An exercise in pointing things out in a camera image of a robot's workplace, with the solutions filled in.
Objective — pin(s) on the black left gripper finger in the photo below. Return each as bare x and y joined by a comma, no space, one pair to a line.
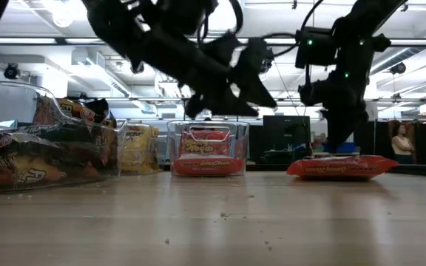
224,107
253,81

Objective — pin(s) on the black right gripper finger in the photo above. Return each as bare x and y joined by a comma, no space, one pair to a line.
340,133

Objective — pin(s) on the red Maruchan noodle pack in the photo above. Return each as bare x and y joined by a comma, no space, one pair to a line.
340,167
207,167
205,146

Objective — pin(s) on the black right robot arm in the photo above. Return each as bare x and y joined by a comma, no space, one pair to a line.
353,55

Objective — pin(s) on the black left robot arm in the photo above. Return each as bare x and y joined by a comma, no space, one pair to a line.
117,26

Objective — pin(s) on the blue storage bin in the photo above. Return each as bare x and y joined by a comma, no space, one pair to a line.
348,147

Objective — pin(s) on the clear plastic bin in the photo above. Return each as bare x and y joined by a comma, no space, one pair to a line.
13,111
139,125
244,140

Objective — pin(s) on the black cabinet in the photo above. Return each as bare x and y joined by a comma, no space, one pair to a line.
287,136

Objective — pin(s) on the person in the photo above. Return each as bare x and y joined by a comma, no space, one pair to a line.
401,146

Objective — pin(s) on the dark room partition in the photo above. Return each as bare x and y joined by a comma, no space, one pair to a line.
425,147

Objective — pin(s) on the small noodle crumb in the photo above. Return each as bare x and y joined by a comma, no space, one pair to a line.
224,215

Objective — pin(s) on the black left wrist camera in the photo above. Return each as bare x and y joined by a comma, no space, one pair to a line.
187,14

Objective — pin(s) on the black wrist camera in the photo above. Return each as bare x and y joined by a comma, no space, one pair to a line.
314,48
187,14

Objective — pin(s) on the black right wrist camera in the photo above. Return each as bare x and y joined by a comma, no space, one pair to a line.
314,48

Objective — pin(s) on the black hanging camera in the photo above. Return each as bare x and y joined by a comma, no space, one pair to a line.
398,68
11,71

